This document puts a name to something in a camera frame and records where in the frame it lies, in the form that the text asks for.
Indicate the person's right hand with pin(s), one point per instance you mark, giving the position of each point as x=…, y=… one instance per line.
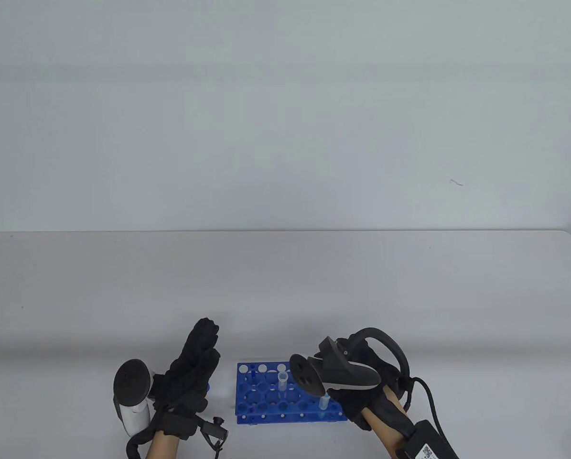
x=357, y=406

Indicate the person's left hand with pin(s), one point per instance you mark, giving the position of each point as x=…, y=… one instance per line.
x=182, y=382

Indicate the person's left fingers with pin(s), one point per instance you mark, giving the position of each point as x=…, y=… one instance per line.
x=201, y=342

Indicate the person's left forearm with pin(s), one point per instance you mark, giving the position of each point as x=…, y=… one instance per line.
x=163, y=447

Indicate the person's right forearm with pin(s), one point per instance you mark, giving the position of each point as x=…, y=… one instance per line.
x=385, y=428

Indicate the blue test tube rack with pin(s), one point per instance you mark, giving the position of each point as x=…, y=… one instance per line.
x=266, y=399

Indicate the white and black wrist controller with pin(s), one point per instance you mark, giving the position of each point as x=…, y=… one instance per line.
x=131, y=397

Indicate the clear plastic test tube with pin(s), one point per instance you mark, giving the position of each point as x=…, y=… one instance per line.
x=282, y=384
x=323, y=403

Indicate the black and grey wrist controller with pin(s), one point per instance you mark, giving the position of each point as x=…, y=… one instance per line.
x=335, y=373

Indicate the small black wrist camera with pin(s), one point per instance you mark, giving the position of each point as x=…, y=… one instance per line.
x=216, y=432

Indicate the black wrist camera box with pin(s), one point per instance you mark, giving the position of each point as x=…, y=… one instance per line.
x=426, y=444

